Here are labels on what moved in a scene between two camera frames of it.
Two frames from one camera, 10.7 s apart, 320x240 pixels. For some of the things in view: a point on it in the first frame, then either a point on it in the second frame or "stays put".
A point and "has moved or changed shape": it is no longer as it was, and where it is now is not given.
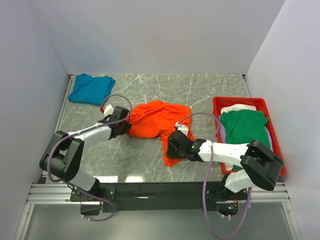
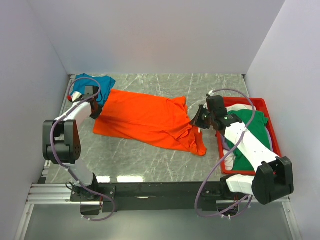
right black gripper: (171, 153) → (197, 120)
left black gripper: (126, 127) → (94, 115)
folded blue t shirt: (91, 90) stays put
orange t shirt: (157, 119) has moved or changed shape
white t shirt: (237, 107) stays put
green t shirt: (243, 126) stays put
